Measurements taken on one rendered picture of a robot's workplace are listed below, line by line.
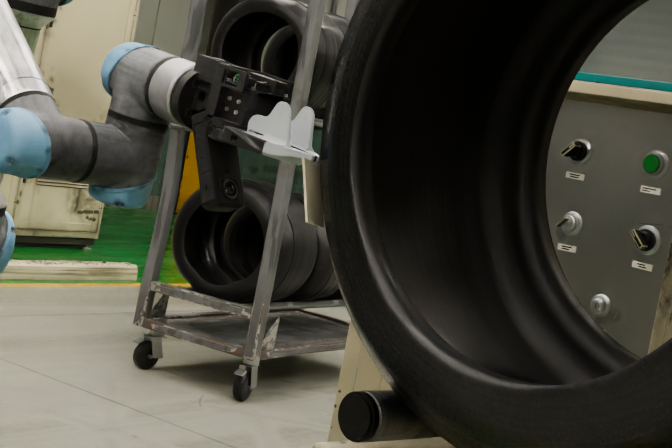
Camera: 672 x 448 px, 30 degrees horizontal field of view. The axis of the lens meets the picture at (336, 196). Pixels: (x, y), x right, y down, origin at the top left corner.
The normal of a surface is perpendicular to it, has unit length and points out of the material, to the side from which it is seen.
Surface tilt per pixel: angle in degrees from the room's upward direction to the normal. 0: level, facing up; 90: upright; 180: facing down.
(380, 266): 45
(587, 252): 90
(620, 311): 90
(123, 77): 90
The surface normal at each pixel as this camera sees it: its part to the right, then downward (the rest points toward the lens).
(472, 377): -0.72, 0.09
